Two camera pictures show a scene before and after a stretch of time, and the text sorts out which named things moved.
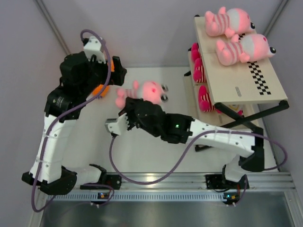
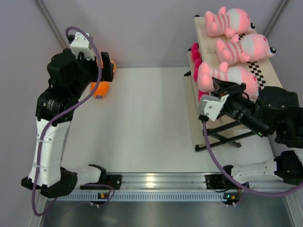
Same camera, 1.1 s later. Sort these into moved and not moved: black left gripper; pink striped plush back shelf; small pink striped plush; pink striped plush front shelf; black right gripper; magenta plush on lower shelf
Moved: black right gripper; black left gripper; small pink striped plush
Not moved: pink striped plush front shelf; magenta plush on lower shelf; pink striped plush back shelf
